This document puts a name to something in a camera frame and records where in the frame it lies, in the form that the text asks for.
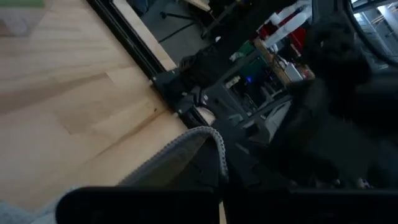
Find black aluminium table frame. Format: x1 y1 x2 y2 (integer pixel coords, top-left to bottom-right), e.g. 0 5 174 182
85 0 218 127

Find grey waffle microfiber towel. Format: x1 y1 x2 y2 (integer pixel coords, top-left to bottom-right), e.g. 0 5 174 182
0 125 230 224

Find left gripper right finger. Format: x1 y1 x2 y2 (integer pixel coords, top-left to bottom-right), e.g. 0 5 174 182
222 136 292 190

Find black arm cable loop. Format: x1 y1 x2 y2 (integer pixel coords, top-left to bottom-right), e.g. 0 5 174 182
343 0 398 68

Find green microfiber towel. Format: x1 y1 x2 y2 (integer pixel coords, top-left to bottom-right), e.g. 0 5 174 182
0 0 46 9

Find red storage bins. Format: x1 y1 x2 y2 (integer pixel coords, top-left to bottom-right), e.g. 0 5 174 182
257 11 308 52

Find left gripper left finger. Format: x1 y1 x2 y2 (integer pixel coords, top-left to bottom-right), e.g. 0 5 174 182
174 138 223 189

